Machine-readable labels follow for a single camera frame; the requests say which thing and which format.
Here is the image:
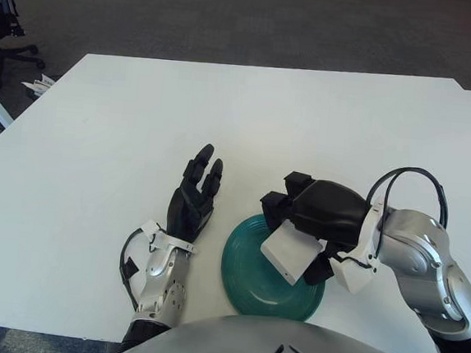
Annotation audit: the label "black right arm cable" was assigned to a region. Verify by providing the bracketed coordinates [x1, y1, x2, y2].
[363, 163, 454, 229]

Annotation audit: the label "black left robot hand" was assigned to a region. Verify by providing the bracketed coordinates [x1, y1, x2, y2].
[164, 140, 227, 246]

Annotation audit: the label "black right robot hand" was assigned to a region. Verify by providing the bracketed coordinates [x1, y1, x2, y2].
[253, 168, 375, 291]

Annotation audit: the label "white charger block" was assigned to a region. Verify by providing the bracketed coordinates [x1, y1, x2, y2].
[257, 221, 326, 287]

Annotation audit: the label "white paper scraps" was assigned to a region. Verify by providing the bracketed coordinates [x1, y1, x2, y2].
[21, 72, 57, 98]

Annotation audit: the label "grey robot torso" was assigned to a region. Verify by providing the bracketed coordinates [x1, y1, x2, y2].
[104, 304, 464, 353]

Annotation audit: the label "green ceramic plate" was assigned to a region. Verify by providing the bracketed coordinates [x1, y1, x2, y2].
[216, 211, 331, 323]

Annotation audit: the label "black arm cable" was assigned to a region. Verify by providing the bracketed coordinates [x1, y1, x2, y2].
[115, 226, 153, 312]
[363, 163, 454, 229]

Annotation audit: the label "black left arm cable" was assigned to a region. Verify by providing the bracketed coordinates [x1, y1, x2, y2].
[115, 226, 153, 312]

